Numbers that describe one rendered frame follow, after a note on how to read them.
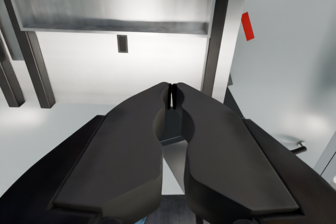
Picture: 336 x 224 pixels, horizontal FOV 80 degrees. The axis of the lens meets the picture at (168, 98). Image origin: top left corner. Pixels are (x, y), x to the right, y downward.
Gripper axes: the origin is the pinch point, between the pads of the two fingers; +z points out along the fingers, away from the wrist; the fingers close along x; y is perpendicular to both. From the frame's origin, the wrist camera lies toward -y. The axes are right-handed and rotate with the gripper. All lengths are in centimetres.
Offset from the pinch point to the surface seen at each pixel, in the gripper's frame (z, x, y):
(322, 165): 64, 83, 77
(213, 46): 19.4, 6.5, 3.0
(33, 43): 20.1, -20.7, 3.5
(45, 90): 19.5, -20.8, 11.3
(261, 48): 110, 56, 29
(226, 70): 21.5, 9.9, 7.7
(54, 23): 21.1, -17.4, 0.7
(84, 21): 21.1, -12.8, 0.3
